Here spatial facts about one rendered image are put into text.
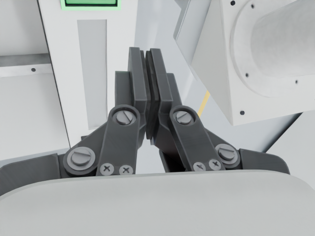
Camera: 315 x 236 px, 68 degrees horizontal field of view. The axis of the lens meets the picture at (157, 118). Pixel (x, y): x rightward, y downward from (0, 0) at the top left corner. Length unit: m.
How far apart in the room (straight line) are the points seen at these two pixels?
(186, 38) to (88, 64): 0.26
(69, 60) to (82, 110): 0.09
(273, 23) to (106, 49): 0.27
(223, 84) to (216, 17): 0.12
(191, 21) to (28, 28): 0.28
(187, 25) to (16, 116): 0.39
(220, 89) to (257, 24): 0.13
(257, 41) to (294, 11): 0.07
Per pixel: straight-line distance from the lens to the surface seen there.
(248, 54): 0.45
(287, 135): 3.56
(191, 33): 0.50
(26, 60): 0.44
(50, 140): 0.63
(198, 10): 0.48
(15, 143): 0.63
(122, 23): 0.27
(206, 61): 0.49
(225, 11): 0.46
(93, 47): 0.29
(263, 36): 0.44
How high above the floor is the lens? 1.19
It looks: 36 degrees down
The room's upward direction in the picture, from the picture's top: 156 degrees clockwise
